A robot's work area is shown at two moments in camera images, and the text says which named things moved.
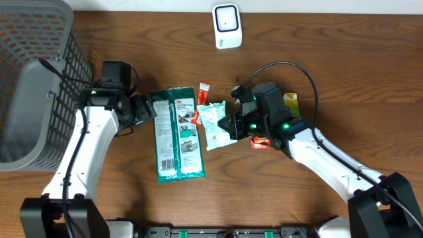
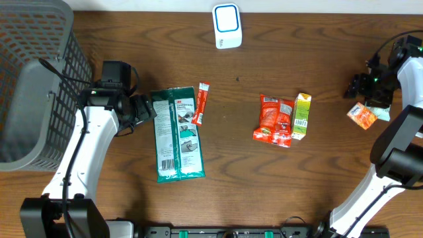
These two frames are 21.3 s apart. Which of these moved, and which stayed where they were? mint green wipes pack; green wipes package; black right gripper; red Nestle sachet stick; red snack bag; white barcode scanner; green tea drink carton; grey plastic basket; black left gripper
Moved: black right gripper; green tea drink carton; red snack bag; mint green wipes pack
Stayed: green wipes package; white barcode scanner; grey plastic basket; red Nestle sachet stick; black left gripper
